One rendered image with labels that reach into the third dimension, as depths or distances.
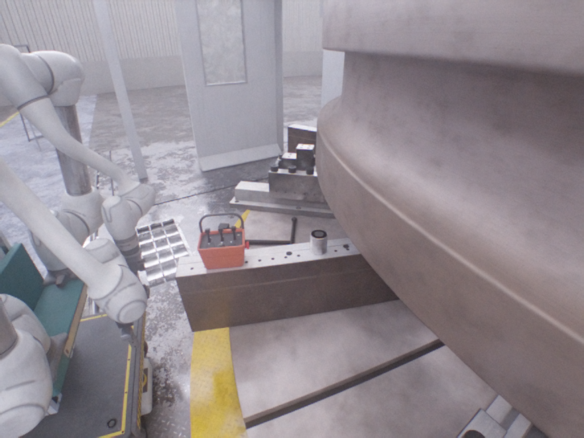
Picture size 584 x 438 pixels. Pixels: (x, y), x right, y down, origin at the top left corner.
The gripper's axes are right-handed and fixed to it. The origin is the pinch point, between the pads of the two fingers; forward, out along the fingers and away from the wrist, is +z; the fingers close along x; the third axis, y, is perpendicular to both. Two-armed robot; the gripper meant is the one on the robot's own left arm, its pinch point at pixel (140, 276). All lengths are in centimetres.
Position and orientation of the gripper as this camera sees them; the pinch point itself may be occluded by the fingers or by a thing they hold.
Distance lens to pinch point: 141.4
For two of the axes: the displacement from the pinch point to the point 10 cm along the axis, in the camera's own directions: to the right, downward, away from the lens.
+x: -3.4, -5.0, 8.0
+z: 0.0, 8.5, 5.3
